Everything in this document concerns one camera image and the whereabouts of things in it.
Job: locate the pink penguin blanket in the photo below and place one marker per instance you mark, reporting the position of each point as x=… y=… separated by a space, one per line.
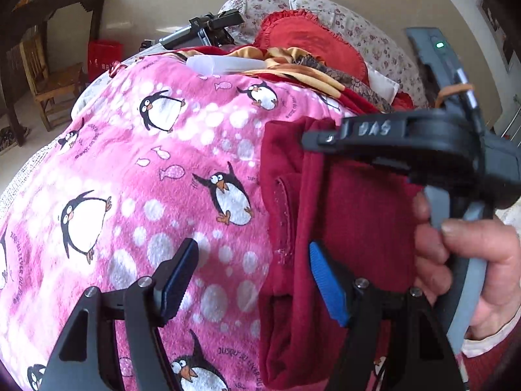
x=142 y=195

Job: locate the dark patterned cloth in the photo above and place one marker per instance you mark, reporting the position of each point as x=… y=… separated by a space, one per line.
x=358 y=89

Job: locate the yellow red satin quilt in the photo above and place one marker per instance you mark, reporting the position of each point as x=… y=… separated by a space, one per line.
x=309 y=75

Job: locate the red bin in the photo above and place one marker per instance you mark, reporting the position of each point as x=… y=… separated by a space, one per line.
x=104 y=59

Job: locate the dark red sweater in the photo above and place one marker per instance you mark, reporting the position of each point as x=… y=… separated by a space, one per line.
x=366 y=220

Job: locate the red heart pillow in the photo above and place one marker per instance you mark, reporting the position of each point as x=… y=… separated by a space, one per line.
x=317 y=40

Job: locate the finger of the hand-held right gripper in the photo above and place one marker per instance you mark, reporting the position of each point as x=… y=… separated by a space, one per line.
x=386 y=162
x=366 y=136

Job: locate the black tripod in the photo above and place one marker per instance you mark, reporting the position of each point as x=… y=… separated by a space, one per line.
x=191 y=32

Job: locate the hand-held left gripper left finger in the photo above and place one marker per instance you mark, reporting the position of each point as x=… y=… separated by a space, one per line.
x=179 y=277

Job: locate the white plastic tube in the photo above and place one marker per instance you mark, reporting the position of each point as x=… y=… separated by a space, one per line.
x=228 y=65

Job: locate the wooden chair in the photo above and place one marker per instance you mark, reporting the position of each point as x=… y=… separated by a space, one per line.
x=57 y=83

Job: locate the person's right forearm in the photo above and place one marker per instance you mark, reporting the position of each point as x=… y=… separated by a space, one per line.
x=496 y=370

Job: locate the white pillow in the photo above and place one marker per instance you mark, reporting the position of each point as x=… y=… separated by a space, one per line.
x=384 y=85

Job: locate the person's right hand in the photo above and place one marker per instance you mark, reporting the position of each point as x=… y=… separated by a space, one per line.
x=504 y=269

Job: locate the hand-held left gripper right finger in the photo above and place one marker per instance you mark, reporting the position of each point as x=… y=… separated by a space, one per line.
x=325 y=285

